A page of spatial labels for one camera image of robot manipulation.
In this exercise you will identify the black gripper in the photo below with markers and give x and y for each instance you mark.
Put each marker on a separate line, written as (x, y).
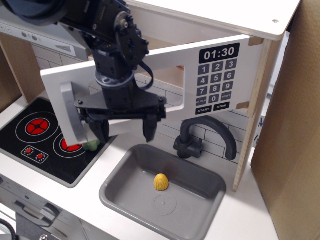
(128, 103)

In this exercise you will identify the dark grey toy faucet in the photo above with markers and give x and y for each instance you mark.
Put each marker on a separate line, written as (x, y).
(188, 146)

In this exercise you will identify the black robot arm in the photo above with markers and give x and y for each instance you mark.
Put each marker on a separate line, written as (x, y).
(118, 49)

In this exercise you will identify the green toy vegetable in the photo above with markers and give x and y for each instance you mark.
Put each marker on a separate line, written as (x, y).
(91, 145)

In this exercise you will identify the brown cardboard panel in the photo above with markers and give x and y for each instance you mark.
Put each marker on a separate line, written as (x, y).
(286, 161)

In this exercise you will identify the black toy stove top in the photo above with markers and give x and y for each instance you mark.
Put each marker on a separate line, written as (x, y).
(34, 138)

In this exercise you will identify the grey oven door handle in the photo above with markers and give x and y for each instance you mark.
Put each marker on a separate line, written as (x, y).
(44, 217)

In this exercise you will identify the white toy microwave door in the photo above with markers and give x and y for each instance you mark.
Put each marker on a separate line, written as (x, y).
(197, 79)

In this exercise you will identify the yellow toy corn piece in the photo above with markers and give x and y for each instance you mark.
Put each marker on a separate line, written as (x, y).
(161, 182)

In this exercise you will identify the grey range hood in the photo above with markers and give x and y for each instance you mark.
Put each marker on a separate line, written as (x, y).
(54, 37)

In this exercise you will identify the grey plastic sink basin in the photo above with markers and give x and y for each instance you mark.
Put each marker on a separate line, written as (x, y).
(184, 211)

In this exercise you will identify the white wooden microwave cabinet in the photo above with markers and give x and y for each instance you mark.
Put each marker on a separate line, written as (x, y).
(258, 26)

